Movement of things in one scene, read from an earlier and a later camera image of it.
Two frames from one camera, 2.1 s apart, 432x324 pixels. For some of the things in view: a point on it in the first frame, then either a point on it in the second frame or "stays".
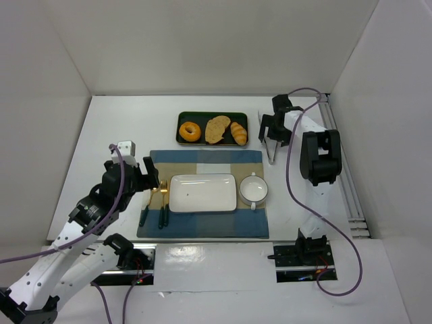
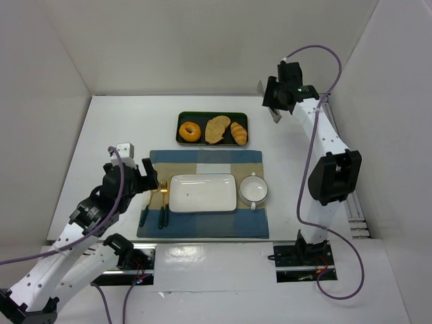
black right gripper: (273, 131) → (270, 93)
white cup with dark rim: (253, 190) stays
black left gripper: (148, 173) stays
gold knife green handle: (167, 208) stays
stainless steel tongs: (271, 145) → (275, 114)
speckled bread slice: (215, 128) stays
